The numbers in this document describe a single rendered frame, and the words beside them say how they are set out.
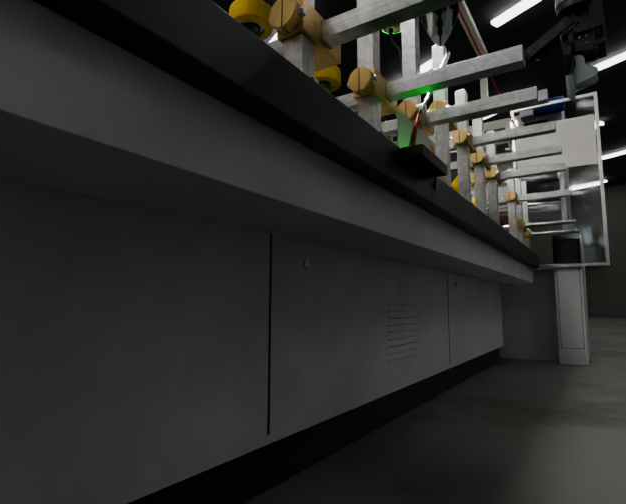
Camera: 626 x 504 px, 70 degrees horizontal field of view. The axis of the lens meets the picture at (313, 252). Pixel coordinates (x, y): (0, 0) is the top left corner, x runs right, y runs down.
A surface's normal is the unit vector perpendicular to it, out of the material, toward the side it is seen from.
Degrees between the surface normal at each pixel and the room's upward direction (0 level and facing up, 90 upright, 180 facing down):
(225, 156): 90
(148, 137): 90
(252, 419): 90
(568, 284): 90
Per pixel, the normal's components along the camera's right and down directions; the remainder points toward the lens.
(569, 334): -0.54, -0.10
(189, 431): 0.84, -0.06
